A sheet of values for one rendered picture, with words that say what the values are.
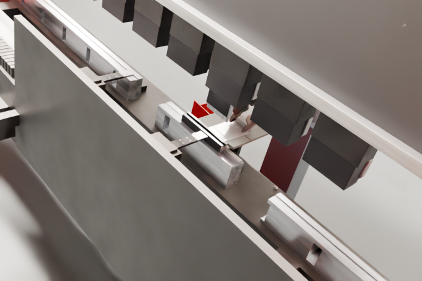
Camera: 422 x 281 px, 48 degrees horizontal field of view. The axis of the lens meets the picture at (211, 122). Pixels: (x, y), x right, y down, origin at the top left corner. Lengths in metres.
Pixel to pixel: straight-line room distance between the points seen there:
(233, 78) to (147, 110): 0.56
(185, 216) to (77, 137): 0.40
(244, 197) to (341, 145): 0.48
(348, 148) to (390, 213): 2.12
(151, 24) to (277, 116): 0.58
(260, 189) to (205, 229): 0.76
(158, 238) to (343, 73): 0.51
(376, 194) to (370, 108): 2.48
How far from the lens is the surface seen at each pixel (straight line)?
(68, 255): 2.45
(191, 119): 1.64
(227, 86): 1.43
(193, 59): 1.52
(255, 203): 1.58
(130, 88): 1.87
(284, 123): 1.32
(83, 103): 1.13
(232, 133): 1.62
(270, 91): 1.32
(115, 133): 1.04
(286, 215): 1.44
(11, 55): 1.80
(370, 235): 3.08
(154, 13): 1.64
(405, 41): 0.90
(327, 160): 1.27
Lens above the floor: 1.92
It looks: 34 degrees down
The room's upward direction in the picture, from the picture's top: 15 degrees clockwise
